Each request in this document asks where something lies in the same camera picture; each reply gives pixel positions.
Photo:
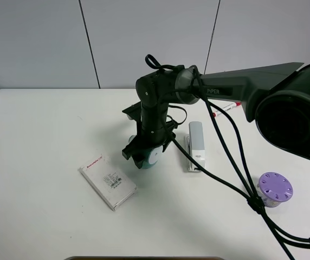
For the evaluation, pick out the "white grey stapler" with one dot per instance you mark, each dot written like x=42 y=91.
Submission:
x=194 y=142

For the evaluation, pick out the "white flat cardboard box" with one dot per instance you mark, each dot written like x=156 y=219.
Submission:
x=108 y=181

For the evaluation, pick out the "purple lidded round container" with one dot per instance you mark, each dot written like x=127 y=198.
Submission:
x=274 y=189

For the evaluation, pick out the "teal pencil sharpener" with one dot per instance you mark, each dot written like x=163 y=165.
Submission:
x=151 y=152

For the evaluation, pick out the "dark green robot arm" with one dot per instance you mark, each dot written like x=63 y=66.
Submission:
x=276 y=98

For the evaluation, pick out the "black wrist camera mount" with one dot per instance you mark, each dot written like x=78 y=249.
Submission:
x=133 y=112

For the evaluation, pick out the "red white marker pen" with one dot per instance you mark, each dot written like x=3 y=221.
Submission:
x=226 y=108

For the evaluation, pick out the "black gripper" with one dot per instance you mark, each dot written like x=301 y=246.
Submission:
x=154 y=128

